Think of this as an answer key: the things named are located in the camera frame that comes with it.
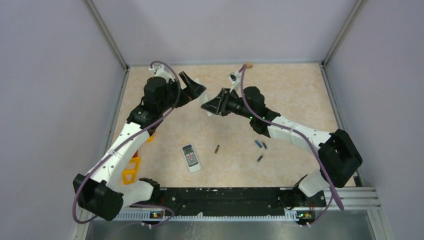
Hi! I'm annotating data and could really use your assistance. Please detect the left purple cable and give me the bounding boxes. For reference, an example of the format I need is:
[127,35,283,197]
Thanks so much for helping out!
[72,60,182,225]

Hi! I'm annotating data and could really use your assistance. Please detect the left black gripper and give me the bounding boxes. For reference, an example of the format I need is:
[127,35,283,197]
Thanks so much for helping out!
[158,71,205,112]

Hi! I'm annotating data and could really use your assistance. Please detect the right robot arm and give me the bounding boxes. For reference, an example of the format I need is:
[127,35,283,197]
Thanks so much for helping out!
[201,86,363,210]

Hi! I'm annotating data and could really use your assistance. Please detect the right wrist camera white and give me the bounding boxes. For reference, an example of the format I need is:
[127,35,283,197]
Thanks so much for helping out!
[228,71,242,92]

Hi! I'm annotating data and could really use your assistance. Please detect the dark AAA battery lower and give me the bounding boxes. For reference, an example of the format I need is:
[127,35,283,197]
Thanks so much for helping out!
[256,154,264,163]

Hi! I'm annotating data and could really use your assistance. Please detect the white grey remote control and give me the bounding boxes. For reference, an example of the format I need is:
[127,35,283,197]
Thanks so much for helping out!
[181,144,202,173]

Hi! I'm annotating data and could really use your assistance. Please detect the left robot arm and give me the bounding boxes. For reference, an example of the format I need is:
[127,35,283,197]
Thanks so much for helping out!
[72,71,207,224]

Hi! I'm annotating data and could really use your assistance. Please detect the slim white remote control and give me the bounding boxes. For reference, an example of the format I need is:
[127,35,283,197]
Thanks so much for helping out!
[194,78,210,105]

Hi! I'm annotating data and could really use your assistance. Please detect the dark AAA battery upper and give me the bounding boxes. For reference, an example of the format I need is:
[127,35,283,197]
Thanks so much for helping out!
[261,141,268,150]

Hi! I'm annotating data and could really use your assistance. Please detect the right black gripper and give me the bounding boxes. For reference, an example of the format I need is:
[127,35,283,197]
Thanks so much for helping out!
[202,87,255,120]

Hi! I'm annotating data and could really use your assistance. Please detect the yellow plastic toy tool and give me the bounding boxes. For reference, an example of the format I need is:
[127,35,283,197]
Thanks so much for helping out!
[146,135,155,143]

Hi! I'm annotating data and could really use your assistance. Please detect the blue AAA battery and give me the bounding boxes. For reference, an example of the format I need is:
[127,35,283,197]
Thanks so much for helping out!
[254,140,263,148]

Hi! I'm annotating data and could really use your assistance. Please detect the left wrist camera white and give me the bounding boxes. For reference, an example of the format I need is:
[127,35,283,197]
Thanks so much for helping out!
[149,64,175,83]

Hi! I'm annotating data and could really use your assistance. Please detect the orange plastic frame toy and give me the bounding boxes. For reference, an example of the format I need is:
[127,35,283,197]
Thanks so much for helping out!
[121,155,141,185]

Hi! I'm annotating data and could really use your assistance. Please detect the dark aaa battery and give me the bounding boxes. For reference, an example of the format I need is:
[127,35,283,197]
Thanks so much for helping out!
[261,141,268,150]
[256,154,264,163]

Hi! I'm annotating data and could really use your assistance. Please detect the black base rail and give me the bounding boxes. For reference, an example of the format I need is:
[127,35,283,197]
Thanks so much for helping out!
[142,187,327,217]

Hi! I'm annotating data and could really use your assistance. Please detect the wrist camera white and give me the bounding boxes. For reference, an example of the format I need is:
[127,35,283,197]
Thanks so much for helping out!
[149,64,175,83]
[228,71,242,92]

